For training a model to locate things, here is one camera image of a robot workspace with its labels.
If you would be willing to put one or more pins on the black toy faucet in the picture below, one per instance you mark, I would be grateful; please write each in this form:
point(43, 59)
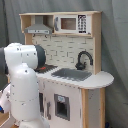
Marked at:
point(81, 64)

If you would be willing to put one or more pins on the black toy stovetop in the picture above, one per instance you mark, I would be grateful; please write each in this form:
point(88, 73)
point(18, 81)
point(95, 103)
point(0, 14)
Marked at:
point(46, 68)

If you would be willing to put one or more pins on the grey range hood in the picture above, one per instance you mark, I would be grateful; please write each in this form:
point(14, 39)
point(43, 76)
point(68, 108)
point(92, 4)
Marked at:
point(38, 27)

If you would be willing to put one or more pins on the white toy microwave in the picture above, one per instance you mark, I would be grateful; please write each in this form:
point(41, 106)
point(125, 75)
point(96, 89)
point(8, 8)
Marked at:
point(74, 24)

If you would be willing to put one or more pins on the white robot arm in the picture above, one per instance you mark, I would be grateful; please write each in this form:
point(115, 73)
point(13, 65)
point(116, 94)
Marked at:
point(21, 96)

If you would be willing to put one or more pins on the grey toy sink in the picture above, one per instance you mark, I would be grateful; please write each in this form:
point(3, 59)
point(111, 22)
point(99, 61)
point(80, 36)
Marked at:
point(72, 74)

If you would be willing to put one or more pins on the wooden toy kitchen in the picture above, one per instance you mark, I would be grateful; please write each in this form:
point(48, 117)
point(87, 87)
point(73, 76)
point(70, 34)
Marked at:
point(87, 98)

